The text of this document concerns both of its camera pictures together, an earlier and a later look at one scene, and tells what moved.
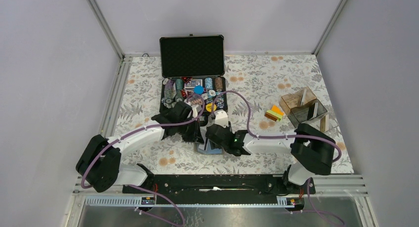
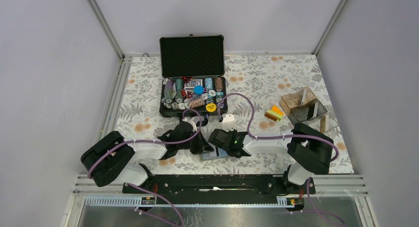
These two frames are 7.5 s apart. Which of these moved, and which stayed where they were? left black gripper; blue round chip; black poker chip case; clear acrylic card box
Moved: left black gripper
Stayed: clear acrylic card box; black poker chip case; blue round chip
